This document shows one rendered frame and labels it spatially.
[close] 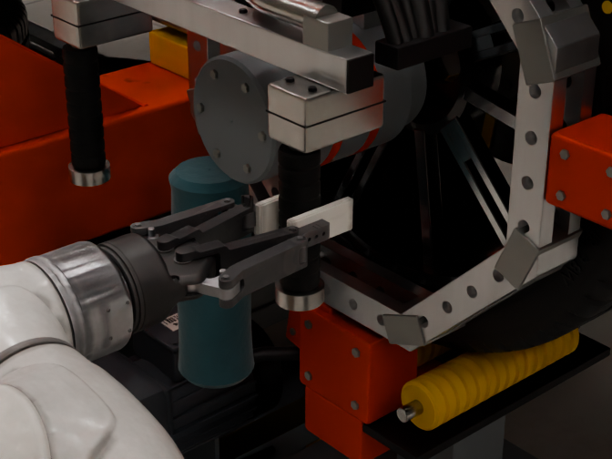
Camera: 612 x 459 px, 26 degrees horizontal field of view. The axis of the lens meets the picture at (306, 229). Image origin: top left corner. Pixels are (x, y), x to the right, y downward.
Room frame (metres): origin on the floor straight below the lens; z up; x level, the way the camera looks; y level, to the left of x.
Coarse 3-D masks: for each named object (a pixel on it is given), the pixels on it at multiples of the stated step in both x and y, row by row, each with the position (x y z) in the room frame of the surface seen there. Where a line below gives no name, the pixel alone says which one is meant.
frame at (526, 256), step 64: (512, 0) 1.12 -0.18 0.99; (576, 0) 1.13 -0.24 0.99; (192, 64) 1.48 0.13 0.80; (576, 64) 1.10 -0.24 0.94; (256, 192) 1.40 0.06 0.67; (512, 192) 1.11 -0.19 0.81; (320, 256) 1.36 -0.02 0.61; (512, 256) 1.10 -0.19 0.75; (384, 320) 1.22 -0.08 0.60; (448, 320) 1.16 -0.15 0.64
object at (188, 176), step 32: (192, 160) 1.34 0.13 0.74; (192, 192) 1.28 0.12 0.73; (224, 192) 1.28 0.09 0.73; (192, 320) 1.28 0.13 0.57; (224, 320) 1.28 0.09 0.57; (192, 352) 1.28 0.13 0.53; (224, 352) 1.28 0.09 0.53; (256, 352) 1.34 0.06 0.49; (288, 352) 1.34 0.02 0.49; (224, 384) 1.27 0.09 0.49
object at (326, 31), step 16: (256, 0) 1.09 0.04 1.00; (272, 0) 1.07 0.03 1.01; (288, 0) 1.06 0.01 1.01; (304, 0) 1.05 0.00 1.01; (272, 16) 1.08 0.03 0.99; (288, 16) 1.06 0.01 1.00; (304, 16) 1.04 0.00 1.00; (320, 16) 1.03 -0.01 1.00; (336, 16) 1.04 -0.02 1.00; (304, 32) 1.04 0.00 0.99; (320, 32) 1.03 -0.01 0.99; (336, 32) 1.02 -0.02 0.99; (320, 48) 1.03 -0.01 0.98; (336, 48) 1.02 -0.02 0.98
